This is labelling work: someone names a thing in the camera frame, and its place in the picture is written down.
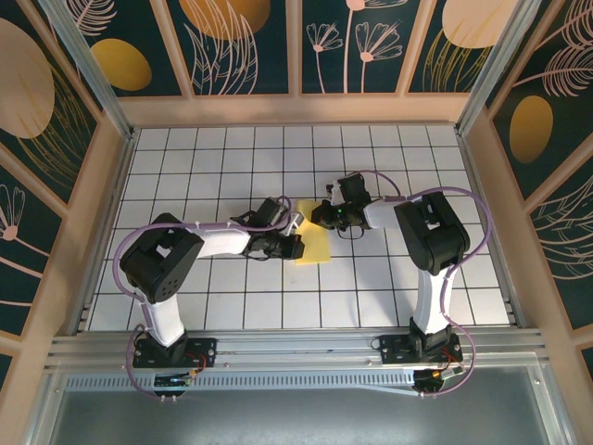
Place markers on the yellow cloth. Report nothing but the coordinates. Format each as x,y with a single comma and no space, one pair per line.
317,245

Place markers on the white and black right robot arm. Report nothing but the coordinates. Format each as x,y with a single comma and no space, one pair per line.
433,296

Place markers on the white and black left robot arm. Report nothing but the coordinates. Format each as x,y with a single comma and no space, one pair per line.
218,241

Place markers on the grey metal panel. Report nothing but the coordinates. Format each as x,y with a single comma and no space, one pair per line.
296,417

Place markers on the small controller circuit board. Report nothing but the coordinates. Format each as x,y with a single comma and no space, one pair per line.
437,376
173,380

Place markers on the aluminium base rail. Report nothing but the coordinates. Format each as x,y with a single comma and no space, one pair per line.
296,347

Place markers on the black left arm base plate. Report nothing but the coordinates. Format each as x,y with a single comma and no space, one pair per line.
204,347

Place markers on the aluminium side rail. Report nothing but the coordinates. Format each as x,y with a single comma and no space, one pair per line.
479,185
116,185

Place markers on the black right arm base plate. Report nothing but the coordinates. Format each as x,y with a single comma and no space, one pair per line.
394,352

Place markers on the aluminium corner post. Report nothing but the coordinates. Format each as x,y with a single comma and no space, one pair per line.
90,69
499,69

